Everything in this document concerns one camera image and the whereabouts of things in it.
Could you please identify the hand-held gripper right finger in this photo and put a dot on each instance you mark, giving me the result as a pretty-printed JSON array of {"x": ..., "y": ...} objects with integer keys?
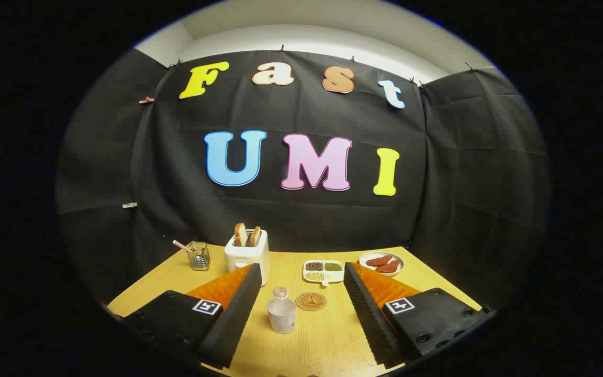
[{"x": 367, "y": 314}]

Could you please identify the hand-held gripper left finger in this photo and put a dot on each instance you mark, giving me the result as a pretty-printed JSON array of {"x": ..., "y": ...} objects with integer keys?
[{"x": 238, "y": 314}]

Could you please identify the clear plastic juice bottle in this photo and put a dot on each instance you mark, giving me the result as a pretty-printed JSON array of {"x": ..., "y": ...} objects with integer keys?
[{"x": 282, "y": 317}]

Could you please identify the round wooden coaster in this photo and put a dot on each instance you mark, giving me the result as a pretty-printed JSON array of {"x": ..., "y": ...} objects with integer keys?
[{"x": 311, "y": 301}]

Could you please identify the wooden table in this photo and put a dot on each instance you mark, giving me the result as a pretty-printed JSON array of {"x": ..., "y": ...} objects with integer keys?
[{"x": 327, "y": 335}]

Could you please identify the white round plate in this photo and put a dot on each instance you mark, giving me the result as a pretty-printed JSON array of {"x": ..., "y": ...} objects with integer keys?
[{"x": 366, "y": 268}]

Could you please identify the white divided dish of beans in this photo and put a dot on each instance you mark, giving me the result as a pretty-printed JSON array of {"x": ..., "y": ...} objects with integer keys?
[{"x": 334, "y": 276}]

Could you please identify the red meat piece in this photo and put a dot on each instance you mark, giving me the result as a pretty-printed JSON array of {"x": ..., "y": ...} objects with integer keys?
[
  {"x": 389, "y": 267},
  {"x": 378, "y": 261}
]

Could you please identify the white toaster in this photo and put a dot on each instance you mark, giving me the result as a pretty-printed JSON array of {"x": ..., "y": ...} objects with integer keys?
[{"x": 246, "y": 257}]

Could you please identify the toasted bread slice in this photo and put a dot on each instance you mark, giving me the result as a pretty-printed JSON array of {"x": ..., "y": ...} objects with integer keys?
[
  {"x": 240, "y": 234},
  {"x": 255, "y": 235}
]

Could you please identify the pink stick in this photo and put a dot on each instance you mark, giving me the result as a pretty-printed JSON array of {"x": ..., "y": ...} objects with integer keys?
[{"x": 181, "y": 245}]

